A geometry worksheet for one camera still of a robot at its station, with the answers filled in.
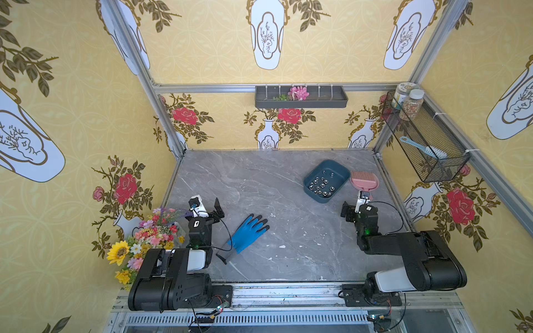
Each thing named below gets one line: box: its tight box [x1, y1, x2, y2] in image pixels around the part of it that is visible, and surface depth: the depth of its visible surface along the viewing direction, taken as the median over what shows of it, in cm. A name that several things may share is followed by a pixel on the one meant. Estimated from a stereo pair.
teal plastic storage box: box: [303, 159, 352, 204], surface depth 108 cm
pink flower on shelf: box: [287, 86, 310, 101], surface depth 90 cm
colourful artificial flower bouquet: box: [106, 206, 193, 290], surface depth 74 cm
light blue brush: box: [399, 135, 448, 160], surface depth 73 cm
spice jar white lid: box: [399, 88, 425, 121], surface depth 82 cm
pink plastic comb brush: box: [349, 170, 379, 192], surface depth 108 cm
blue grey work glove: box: [217, 214, 270, 263], surface depth 90 cm
